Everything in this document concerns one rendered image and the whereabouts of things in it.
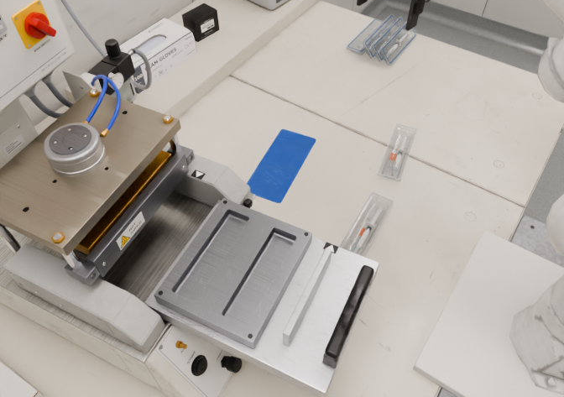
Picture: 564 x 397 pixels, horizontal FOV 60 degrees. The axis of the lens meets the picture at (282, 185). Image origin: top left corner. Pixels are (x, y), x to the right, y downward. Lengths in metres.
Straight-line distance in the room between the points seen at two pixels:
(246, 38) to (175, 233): 0.81
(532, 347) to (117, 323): 0.69
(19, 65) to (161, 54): 0.61
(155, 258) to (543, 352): 0.67
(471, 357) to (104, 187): 0.69
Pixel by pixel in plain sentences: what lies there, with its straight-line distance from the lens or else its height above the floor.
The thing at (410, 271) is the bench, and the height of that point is 0.75.
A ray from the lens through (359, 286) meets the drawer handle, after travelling 0.72.
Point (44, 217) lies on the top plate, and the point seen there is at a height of 1.11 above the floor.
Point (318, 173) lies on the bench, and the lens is 1.19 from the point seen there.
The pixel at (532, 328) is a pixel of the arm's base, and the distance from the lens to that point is 0.97.
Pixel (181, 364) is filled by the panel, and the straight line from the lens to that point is 0.84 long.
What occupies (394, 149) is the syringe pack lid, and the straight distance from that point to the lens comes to 1.23.
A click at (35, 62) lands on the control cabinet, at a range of 0.87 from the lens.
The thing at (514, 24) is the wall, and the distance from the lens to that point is 3.13.
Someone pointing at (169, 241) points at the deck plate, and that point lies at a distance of 0.88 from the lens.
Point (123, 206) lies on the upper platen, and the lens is 0.77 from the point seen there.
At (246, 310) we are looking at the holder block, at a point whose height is 0.98.
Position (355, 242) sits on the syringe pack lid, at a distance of 1.05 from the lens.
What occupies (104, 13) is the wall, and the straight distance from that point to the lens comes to 1.52.
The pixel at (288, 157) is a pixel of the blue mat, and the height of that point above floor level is 0.75.
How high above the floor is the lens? 1.64
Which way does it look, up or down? 50 degrees down
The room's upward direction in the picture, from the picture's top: 1 degrees counter-clockwise
